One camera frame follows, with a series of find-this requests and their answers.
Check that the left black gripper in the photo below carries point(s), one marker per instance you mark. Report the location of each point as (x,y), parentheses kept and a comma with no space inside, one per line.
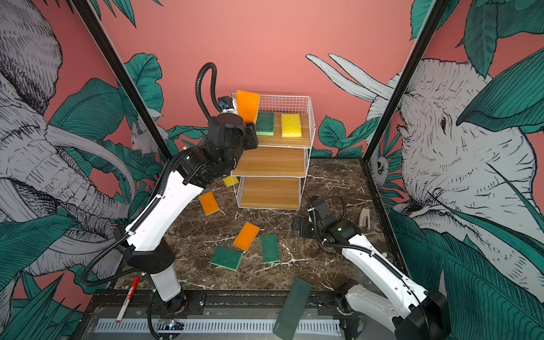
(251,136)

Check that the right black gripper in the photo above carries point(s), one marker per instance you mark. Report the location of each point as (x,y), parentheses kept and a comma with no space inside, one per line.
(304,222)

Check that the orange sponge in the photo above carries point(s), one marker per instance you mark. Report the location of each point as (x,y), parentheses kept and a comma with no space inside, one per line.
(247,105)
(246,236)
(208,203)

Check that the yellow sponge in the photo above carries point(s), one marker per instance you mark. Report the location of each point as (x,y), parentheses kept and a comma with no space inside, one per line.
(291,125)
(231,181)

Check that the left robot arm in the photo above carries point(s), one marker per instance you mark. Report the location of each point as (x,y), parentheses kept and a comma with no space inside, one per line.
(184,177)

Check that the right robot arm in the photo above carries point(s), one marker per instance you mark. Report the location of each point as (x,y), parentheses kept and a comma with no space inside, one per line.
(404,307)

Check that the yellow sponge beside shelf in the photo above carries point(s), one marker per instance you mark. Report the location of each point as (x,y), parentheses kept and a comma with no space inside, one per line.
(231,181)

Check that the beige plastic clip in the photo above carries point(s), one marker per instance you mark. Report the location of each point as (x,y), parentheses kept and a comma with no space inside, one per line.
(364,218)

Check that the dark green foreground sponge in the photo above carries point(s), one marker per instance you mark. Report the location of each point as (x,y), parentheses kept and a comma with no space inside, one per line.
(292,310)

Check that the red white marker pen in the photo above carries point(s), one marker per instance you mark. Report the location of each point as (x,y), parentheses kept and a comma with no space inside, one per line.
(127,300)

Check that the white wire three-tier shelf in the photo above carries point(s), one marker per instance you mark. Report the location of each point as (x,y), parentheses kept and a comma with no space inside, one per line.
(273,175)

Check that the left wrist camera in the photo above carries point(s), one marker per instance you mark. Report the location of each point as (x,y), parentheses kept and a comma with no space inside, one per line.
(227,104)

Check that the left black frame post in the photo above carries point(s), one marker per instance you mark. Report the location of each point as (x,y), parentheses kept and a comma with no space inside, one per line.
(93,25)

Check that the black frame post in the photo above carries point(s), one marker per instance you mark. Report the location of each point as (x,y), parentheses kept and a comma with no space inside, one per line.
(433,18)
(93,25)

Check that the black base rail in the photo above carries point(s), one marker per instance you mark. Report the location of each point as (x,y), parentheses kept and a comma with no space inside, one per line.
(198,301)

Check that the white slotted cable duct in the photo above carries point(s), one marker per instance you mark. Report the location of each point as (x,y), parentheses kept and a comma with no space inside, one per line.
(214,326)

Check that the right black frame post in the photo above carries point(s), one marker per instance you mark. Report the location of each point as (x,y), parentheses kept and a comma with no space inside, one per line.
(433,18)

